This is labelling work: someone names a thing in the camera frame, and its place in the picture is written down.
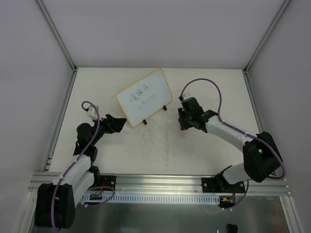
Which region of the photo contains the yellow-framed whiteboard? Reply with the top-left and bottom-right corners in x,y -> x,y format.
116,68 -> 173,127

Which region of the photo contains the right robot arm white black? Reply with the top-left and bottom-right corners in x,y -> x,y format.
178,95 -> 282,192

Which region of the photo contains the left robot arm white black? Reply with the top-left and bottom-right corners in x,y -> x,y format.
35,114 -> 127,230

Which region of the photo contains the black object at bottom edge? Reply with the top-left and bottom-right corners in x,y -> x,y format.
227,224 -> 239,233

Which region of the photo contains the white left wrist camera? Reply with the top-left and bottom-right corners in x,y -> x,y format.
86,105 -> 102,122

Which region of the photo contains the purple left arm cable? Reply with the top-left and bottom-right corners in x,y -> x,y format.
51,101 -> 116,233

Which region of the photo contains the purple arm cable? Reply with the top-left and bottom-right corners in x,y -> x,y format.
178,78 -> 287,211
51,101 -> 116,233

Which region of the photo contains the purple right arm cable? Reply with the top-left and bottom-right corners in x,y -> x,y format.
178,78 -> 287,211

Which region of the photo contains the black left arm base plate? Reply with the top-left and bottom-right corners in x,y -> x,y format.
98,175 -> 117,191

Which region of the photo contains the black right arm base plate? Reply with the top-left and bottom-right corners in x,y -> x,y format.
201,177 -> 246,194

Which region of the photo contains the aluminium mounting rail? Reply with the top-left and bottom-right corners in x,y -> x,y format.
28,171 -> 292,196

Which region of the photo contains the white slotted cable duct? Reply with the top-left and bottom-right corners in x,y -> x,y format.
80,193 -> 221,205

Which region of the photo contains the left aluminium frame post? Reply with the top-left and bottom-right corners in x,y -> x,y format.
35,0 -> 77,71

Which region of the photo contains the aluminium frame post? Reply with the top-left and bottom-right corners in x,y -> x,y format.
35,0 -> 77,71
243,0 -> 292,74

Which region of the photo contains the right aluminium frame post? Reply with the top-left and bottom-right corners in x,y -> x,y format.
243,0 -> 292,74

